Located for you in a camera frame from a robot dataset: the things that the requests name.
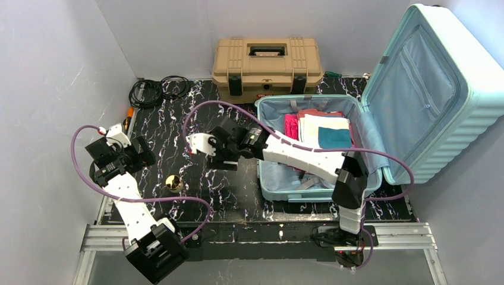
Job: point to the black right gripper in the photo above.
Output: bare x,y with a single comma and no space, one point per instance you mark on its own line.
220,147

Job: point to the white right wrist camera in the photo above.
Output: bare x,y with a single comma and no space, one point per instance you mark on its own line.
201,143

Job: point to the green handled screwdriver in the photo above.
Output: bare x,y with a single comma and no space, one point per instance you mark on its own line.
330,74

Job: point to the magenta shorts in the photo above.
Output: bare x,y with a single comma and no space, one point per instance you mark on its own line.
291,126

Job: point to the gold round compact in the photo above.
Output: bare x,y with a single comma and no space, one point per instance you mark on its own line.
174,183

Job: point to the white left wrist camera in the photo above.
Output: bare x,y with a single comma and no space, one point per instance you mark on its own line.
115,135

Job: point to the tan plastic toolbox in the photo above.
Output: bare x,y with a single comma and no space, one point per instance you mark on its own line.
247,69

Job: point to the teal and beige towel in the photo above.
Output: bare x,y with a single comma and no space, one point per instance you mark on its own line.
325,132

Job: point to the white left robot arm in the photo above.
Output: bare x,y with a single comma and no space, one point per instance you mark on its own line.
154,247

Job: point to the orange handled screwdriver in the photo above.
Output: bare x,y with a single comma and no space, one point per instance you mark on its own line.
127,121

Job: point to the light blue suitcase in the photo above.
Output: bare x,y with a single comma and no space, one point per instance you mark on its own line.
435,90

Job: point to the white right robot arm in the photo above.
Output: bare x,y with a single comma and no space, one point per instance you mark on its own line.
345,168

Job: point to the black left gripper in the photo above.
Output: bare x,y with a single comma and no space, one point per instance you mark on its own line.
139,153

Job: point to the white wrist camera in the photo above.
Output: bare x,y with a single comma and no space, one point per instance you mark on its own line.
201,143
115,135

